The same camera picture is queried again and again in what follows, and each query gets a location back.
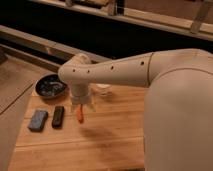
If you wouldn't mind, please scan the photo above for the blue sponge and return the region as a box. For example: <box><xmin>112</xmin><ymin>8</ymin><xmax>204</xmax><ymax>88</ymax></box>
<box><xmin>28</xmin><ymin>110</ymin><xmax>48</xmax><ymax>132</ymax></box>

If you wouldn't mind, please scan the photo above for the black rectangular block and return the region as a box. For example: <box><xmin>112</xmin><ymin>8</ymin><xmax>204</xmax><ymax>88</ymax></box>
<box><xmin>52</xmin><ymin>106</ymin><xmax>64</xmax><ymax>128</ymax></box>

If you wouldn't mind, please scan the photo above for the dark blue bowl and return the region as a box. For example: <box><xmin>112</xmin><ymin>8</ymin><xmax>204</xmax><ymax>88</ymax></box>
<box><xmin>35</xmin><ymin>74</ymin><xmax>67</xmax><ymax>99</ymax></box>

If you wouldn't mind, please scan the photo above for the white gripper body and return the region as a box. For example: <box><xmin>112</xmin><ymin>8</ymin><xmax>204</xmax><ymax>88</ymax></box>
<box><xmin>69</xmin><ymin>84</ymin><xmax>91</xmax><ymax>105</ymax></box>

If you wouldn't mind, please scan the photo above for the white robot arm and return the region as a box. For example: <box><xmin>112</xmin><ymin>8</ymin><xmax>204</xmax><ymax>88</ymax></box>
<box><xmin>58</xmin><ymin>48</ymin><xmax>213</xmax><ymax>171</ymax></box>

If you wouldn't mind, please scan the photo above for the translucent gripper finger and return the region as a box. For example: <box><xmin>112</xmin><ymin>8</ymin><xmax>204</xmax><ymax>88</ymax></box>
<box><xmin>87</xmin><ymin>103</ymin><xmax>95</xmax><ymax>112</ymax></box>
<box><xmin>71</xmin><ymin>105</ymin><xmax>76</xmax><ymax>112</ymax></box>

